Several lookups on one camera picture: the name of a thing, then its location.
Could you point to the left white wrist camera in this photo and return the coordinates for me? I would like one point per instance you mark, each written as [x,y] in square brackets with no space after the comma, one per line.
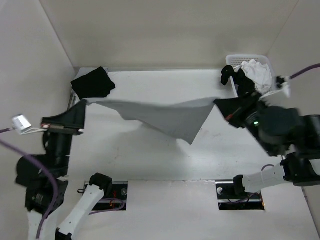
[21,124]

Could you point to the black tank top in basket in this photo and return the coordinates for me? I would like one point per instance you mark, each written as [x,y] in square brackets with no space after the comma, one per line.
[245,85]

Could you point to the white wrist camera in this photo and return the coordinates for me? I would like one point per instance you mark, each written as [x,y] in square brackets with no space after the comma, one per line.
[21,124]
[282,84]

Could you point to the white plastic basket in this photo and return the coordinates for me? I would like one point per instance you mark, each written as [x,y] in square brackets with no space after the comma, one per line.
[236,60]

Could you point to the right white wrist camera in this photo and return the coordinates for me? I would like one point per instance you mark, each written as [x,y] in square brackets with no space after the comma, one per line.
[282,84]

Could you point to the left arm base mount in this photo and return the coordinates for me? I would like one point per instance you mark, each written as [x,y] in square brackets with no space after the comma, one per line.
[115,199]

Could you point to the grey tank top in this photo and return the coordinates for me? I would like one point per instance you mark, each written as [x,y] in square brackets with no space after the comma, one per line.
[180,121]

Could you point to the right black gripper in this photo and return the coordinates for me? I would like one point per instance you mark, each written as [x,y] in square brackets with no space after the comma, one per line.
[233,109]

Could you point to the folded black tank top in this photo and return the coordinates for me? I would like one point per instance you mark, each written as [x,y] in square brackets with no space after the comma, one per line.
[95,84]

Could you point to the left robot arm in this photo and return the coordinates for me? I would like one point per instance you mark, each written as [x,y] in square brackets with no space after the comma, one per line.
[43,176]

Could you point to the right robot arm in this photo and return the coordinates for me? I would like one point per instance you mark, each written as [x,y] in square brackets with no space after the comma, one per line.
[281,132]

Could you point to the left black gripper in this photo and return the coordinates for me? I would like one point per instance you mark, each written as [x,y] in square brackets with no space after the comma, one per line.
[74,118]

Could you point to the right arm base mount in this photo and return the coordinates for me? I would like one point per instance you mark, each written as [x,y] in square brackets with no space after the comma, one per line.
[228,200]

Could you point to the white tank top in basket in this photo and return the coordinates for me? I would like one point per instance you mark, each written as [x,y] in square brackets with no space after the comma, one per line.
[259,74]

